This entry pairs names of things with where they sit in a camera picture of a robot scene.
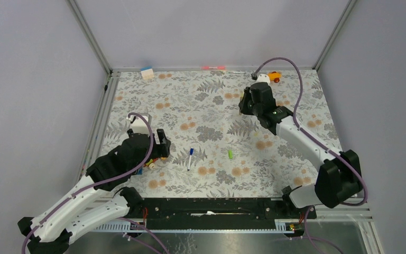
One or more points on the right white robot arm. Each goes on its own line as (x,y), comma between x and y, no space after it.
(339,173)

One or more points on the red yellow toy brick car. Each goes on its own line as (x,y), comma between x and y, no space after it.
(153,162)

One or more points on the white block with blue top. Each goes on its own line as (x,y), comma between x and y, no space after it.
(147,73)

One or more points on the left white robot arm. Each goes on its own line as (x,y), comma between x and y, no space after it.
(98,196)

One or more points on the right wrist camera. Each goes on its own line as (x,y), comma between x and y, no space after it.
(260,78)

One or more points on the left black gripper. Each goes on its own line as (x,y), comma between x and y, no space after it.
(162,149)

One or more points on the pink marker pen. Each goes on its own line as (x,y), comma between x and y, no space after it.
(213,68)

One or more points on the floral patterned table mat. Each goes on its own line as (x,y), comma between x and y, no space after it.
(199,110)

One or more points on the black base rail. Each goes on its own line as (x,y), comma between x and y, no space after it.
(211,214)

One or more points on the white pen with blue tip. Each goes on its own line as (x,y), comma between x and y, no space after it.
(189,162)

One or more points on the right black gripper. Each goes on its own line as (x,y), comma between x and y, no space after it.
(242,105)

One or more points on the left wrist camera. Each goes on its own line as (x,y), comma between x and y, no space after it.
(137,125)

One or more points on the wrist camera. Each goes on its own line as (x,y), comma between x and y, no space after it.
(137,125)
(260,78)

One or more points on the orange toy car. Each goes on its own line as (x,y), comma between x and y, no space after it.
(274,76)

